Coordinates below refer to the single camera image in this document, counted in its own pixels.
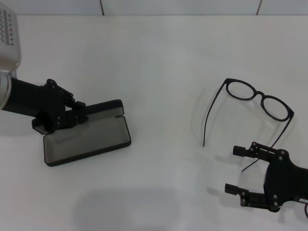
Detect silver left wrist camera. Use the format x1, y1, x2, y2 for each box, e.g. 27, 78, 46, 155
0, 6, 23, 71

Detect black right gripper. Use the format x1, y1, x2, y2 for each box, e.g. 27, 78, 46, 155
224, 141, 308, 213

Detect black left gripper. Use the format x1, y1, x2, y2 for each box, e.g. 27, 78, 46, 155
4, 77, 89, 134

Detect black round-rimmed glasses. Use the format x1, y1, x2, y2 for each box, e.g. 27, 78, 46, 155
203, 77, 295, 173

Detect black glasses case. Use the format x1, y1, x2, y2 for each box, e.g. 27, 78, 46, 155
32, 99, 132, 168

